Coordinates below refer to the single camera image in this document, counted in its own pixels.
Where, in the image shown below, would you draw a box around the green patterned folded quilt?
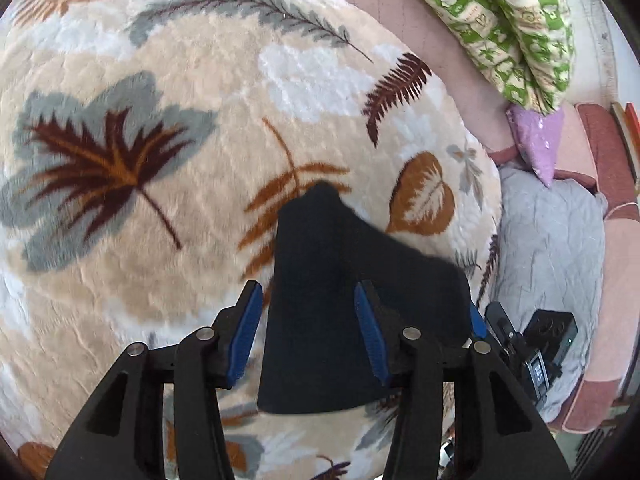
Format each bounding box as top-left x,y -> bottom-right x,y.
377,0 -> 576,117

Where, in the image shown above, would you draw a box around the leaf-print plush blanket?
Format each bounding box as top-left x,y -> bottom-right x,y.
0,0 -> 503,480

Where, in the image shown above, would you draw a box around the purple floral folded blanket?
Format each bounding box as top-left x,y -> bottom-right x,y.
506,102 -> 567,189

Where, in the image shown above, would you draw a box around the grey quilted pillow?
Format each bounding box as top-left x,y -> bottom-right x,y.
479,164 -> 609,424

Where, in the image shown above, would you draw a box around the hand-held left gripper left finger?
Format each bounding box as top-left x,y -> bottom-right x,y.
45,281 -> 264,480

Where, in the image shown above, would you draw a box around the black pants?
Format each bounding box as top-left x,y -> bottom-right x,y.
257,181 -> 475,416

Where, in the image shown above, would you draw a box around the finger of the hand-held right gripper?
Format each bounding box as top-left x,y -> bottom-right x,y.
469,304 -> 489,339
485,302 -> 519,357

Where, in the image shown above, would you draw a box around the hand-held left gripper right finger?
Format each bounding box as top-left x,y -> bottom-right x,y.
354,280 -> 574,480

